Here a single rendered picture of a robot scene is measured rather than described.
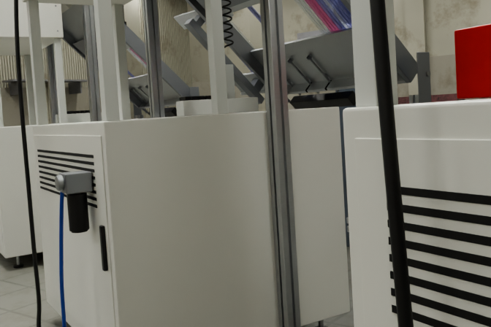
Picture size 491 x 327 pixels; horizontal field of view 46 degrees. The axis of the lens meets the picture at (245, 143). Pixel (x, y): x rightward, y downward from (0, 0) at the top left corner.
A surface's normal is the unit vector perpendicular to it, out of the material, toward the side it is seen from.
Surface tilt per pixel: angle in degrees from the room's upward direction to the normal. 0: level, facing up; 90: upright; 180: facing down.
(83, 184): 90
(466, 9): 90
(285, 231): 90
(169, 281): 90
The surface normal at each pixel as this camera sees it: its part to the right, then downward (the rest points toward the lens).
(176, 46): 0.79, -0.02
